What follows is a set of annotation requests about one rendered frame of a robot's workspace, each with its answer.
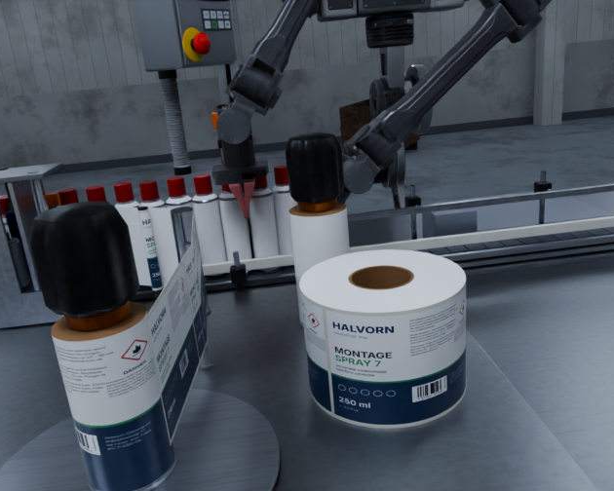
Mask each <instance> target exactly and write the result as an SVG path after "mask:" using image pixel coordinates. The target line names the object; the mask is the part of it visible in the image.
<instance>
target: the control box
mask: <svg viewBox="0 0 614 491"><path fill-rule="evenodd" d="M134 9H135V15H136V20H137V26H138V32H139V38H140V44H141V49H142V55H143V60H144V66H145V70H146V71H147V72H152V71H163V70H174V69H184V68H193V67H203V66H213V65H222V64H232V63H234V60H237V56H236V48H235V40H234V31H233V23H232V16H231V8H230V0H228V1H207V0H134ZM201 9H226V10H230V18H231V25H232V30H216V31H204V27H203V19H202V12H201ZM202 32H204V33H206V34H207V35H208V37H209V38H210V40H211V49H210V51H209V53H208V54H206V55H200V54H198V53H197V52H196V51H193V50H192V48H191V40H192V39H193V38H194V37H195V35H196V34H197V33H202Z"/></svg>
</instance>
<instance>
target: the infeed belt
mask: <svg viewBox="0 0 614 491"><path fill-rule="evenodd" d="M612 234H614V227H606V228H598V229H590V230H582V231H573V232H565V233H557V234H549V235H541V236H533V237H524V238H516V239H508V240H500V241H492V242H484V243H475V244H467V245H452V246H444V247H435V248H427V249H419V250H414V251H420V252H426V253H431V254H434V255H443V254H451V253H459V252H467V251H476V250H484V249H492V248H499V247H508V246H523V245H532V244H540V243H547V242H555V241H564V240H572V239H580V238H588V237H596V236H604V235H612ZM289 273H295V270H294V267H283V266H281V269H280V270H278V271H276V272H272V273H259V272H257V271H256V270H253V272H251V273H249V274H248V278H257V277H265V276H273V275H281V274H289ZM204 279H205V283H216V282H225V281H231V277H230V274H229V273H228V274H227V275H225V276H223V277H219V278H206V277H205V276H204ZM144 290H152V286H150V285H140V286H139V289H138V291H144Z"/></svg>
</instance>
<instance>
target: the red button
mask: <svg viewBox="0 0 614 491"><path fill-rule="evenodd" d="M191 48H192V50H193V51H196V52H197V53H198V54H200V55H206V54H208V53H209V51H210V49H211V40H210V38H209V37H208V35H207V34H206V33H204V32H202V33H197V34H196V35H195V37H194V38H193V39H192V40H191Z"/></svg>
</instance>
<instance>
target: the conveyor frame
mask: <svg viewBox="0 0 614 491"><path fill-rule="evenodd" d="M438 256H441V257H443V258H446V259H448V260H450V261H452V262H454V263H456V264H457V265H459V266H460V267H461V268H462V269H463V271H464V272H465V275H466V276H471V275H478V274H486V273H494V272H502V271H510V270H517V269H526V268H534V267H542V266H550V265H557V264H565V263H573V262H581V261H589V260H597V259H604V258H613V257H614V234H612V235H604V236H596V237H588V238H580V239H572V240H564V241H555V242H547V243H540V244H532V245H516V246H508V247H499V248H492V249H484V250H476V251H467V252H459V253H451V254H443V255H438ZM295 284H296V278H295V273H289V274H281V275H273V276H265V277H257V278H248V280H247V282H246V283H243V285H244V291H247V290H255V289H262V288H270V287H278V286H287V285H295ZM205 285H206V291H207V295H215V294H222V293H230V292H238V288H237V284H236V283H231V281H225V282H216V283H205ZM153 293H154V292H153V290H144V291H138V292H137V294H136V296H135V298H134V299H132V300H130V301H134V302H137V303H140V304H142V303H150V302H155V299H154V294H153Z"/></svg>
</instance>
